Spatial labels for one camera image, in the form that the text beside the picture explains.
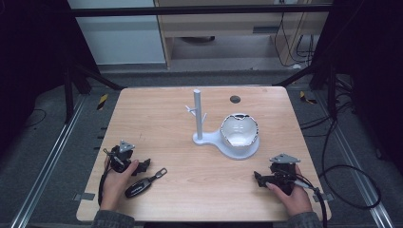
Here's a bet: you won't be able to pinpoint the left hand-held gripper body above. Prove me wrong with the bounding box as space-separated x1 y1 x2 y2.
104 140 136 175

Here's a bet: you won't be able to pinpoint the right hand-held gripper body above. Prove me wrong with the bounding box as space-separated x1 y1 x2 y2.
267 153 301 196

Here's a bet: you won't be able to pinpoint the black car key fob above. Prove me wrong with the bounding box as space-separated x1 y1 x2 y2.
124 167 168 200

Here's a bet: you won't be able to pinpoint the person's right hand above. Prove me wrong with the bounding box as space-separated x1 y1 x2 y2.
265 164 315 219

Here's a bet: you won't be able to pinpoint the person's left hand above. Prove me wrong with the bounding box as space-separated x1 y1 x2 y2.
100 158 141 212

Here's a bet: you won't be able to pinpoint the grey tape strip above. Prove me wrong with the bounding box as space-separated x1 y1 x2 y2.
312 192 336 203
72 192 96 202

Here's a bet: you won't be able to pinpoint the white ceramic bowl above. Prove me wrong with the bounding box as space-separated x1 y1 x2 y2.
220 112 260 148

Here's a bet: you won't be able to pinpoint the yellow black floor tape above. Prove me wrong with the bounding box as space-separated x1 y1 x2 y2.
298 90 318 105
96 93 109 111

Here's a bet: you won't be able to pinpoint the white key holder stand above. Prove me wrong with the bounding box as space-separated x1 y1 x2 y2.
184 88 261 162

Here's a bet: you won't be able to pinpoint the black metal stand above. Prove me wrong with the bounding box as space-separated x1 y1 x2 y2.
62 61 125 125
280 61 338 120

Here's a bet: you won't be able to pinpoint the white cabinet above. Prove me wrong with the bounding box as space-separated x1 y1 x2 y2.
67 0 167 67

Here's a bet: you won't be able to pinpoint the black curtain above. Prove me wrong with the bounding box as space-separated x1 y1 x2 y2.
312 0 403 177
0 0 99 160

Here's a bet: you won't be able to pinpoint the light wooden desk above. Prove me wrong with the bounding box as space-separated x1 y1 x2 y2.
153 0 335 69

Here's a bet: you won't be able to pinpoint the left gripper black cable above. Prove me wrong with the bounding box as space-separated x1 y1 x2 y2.
97 147 116 207

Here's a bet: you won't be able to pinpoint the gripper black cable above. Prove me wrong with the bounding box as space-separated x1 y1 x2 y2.
293 179 329 228
97 147 116 207

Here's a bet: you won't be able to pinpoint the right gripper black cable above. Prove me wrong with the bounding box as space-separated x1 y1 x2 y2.
293 179 329 228

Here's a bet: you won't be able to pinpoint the silver floor rail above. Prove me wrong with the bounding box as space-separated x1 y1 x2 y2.
9 94 87 228
316 91 395 228

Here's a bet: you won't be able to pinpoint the thin black floor cable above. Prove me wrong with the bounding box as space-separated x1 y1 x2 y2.
24 107 48 129

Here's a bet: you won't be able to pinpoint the black looped floor cable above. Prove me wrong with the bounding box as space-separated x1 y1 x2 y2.
298 94 383 211

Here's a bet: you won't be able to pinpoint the hanging black desk cables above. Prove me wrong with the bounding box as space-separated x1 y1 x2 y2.
273 11 317 68

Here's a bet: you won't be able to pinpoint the black horizontal frame bar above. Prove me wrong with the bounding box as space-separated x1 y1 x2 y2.
67 5 333 18

